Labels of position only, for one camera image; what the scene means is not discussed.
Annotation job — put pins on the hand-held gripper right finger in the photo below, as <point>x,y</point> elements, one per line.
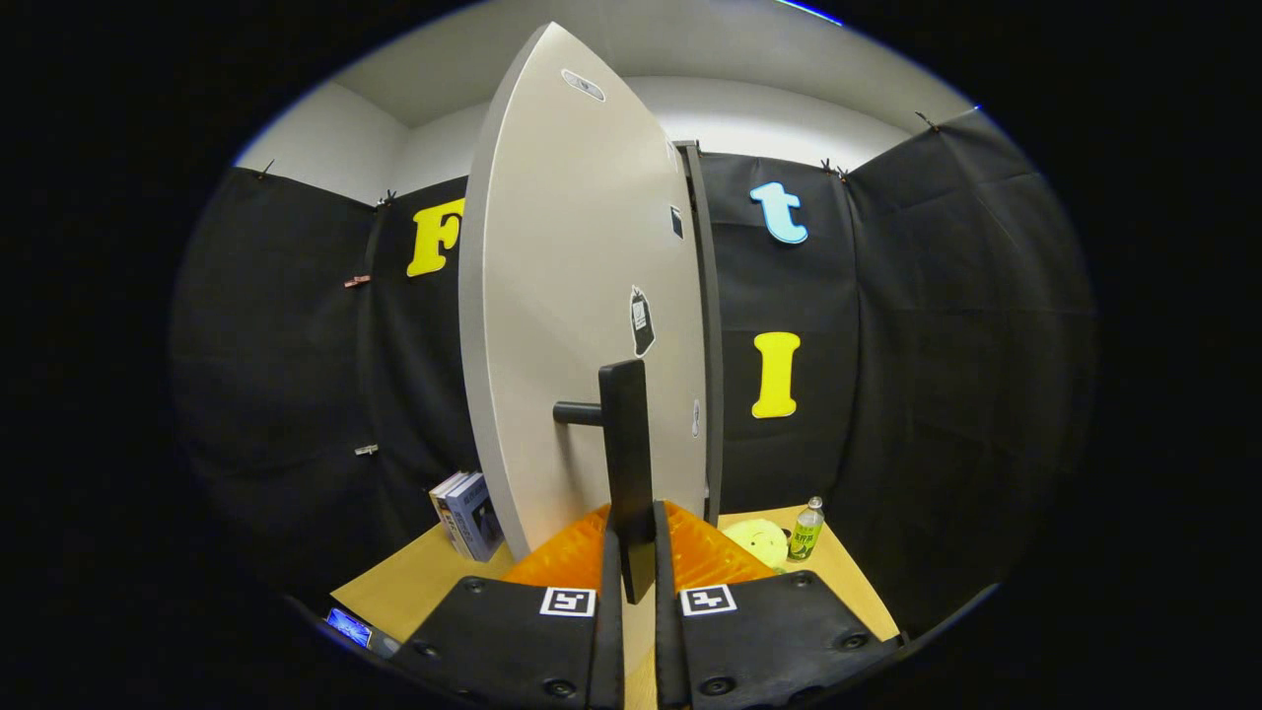
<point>769,641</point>

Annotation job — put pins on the blue book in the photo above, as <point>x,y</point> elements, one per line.
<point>475,518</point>

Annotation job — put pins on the white book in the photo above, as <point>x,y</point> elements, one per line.
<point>444,493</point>

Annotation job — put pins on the blue screen device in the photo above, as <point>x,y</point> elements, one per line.
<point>350,627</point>

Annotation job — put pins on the green drink bottle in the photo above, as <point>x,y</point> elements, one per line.
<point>806,532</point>

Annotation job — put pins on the beige shoe cabinet door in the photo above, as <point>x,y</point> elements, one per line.
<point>552,296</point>

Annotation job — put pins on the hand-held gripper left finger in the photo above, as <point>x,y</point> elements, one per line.
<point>513,641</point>

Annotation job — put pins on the yellow plush toy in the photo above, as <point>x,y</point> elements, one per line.
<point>757,542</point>

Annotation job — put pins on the black backdrop cloth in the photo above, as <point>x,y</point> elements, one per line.
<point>937,345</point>

